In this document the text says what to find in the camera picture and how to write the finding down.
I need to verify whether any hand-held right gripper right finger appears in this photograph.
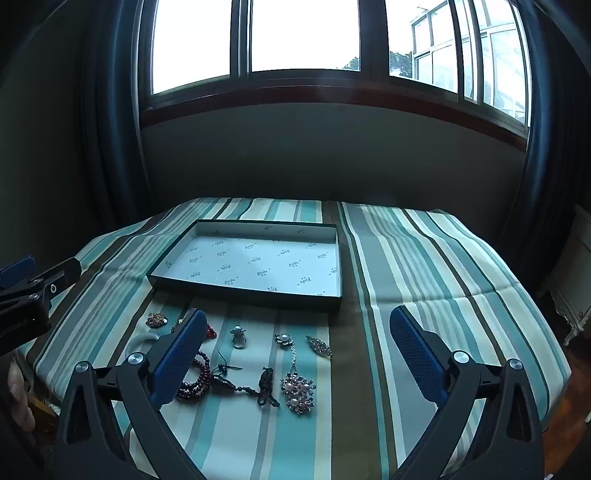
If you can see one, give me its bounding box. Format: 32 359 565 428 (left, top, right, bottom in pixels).
389 305 543 480

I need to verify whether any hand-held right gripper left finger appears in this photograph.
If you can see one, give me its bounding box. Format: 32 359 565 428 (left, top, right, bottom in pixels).
55 308 208 480

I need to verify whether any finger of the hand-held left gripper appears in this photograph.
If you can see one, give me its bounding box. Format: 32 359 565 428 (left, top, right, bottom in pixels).
25 257 84 297
0 256 37 291

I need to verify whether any dark red beaded bracelet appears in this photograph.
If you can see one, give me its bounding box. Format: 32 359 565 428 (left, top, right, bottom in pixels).
175 350 214 403

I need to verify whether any white jade bangle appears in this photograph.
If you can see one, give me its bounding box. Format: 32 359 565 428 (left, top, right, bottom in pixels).
126 333 161 357

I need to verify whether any dark knotted cord pendant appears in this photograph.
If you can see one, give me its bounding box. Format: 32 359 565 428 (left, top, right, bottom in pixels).
210 353 281 409

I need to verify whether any shallow green printed-lining box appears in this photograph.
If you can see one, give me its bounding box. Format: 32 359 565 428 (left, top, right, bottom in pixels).
147 220 343 315

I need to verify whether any pearl cluster brooch with chain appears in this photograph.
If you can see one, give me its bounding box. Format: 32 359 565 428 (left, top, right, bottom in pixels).
274 332 317 416

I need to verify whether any person's left hand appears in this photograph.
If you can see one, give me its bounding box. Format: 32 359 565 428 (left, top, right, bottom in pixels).
7 362 37 432

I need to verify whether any silver leaf brooch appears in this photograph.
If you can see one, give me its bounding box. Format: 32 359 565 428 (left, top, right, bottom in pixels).
305 335 332 357

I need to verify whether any striped teal bedspread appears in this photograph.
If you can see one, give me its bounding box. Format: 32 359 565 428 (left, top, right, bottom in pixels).
18 196 573 480

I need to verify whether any white carved cabinet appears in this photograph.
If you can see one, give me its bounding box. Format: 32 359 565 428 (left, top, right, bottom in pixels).
538 203 591 347

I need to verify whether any dark blue curtain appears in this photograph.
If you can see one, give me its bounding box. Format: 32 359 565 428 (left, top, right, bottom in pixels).
76 0 155 227
501 0 591 282

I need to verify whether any red cord gold charm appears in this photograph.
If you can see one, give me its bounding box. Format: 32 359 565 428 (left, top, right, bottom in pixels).
172 316 218 341

